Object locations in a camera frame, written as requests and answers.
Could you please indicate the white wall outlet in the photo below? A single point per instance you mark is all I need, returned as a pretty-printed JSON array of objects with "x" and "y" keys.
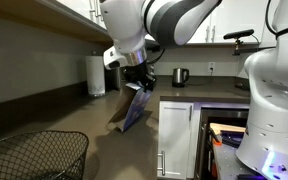
[{"x": 211, "y": 66}]

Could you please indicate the orange tool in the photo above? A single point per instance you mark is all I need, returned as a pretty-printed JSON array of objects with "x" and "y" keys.
[{"x": 216, "y": 139}]

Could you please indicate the grey robot mount table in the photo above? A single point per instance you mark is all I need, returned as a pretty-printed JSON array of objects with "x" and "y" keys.
[{"x": 227, "y": 163}]

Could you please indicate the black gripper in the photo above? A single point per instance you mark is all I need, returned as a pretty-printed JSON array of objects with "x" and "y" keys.
[{"x": 136, "y": 71}]

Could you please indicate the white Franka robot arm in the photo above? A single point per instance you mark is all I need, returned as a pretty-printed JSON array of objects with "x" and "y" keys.
[{"x": 274, "y": 106}]

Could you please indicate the white paper towel roll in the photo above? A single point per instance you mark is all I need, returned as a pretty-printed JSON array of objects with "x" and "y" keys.
[{"x": 95, "y": 75}]

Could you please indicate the blue Annie's snack box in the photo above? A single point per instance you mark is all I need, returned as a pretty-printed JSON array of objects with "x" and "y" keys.
[{"x": 135, "y": 108}]

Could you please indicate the white upper cabinets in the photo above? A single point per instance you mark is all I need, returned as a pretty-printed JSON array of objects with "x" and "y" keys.
[{"x": 237, "y": 16}]

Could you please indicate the steel electric kettle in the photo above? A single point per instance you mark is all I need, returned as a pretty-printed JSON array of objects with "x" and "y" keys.
[{"x": 179, "y": 77}]

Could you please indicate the wooden board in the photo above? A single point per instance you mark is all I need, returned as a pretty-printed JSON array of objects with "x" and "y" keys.
[{"x": 227, "y": 127}]

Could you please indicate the dark blue tool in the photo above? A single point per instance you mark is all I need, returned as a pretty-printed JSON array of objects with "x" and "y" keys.
[{"x": 232, "y": 137}]

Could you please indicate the black camera on stand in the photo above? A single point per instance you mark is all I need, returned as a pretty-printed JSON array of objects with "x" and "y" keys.
[{"x": 239, "y": 33}]

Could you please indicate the dark built-in appliance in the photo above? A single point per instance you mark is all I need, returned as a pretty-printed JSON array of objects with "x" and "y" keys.
[{"x": 217, "y": 116}]

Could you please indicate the white lower cabinet door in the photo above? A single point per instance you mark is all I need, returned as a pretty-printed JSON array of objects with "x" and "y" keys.
[{"x": 174, "y": 140}]

